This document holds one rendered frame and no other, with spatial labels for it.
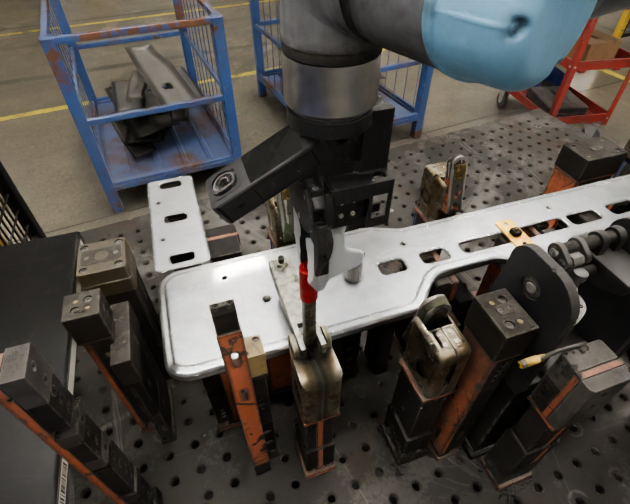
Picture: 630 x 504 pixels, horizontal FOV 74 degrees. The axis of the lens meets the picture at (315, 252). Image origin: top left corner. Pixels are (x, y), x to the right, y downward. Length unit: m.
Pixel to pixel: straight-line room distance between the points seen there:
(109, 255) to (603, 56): 3.07
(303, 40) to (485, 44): 0.13
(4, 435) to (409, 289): 0.60
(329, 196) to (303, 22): 0.14
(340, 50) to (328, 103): 0.04
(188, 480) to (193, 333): 0.33
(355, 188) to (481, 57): 0.18
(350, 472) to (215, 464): 0.26
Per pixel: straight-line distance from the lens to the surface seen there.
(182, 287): 0.76
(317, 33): 0.31
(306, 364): 0.58
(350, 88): 0.32
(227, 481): 0.90
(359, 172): 0.39
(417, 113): 3.13
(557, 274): 0.56
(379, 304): 0.71
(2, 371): 0.50
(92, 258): 0.78
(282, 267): 0.65
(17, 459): 0.65
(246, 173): 0.37
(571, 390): 0.65
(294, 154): 0.35
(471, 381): 0.69
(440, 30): 0.23
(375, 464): 0.90
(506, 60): 0.22
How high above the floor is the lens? 1.55
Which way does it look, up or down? 45 degrees down
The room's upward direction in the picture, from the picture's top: straight up
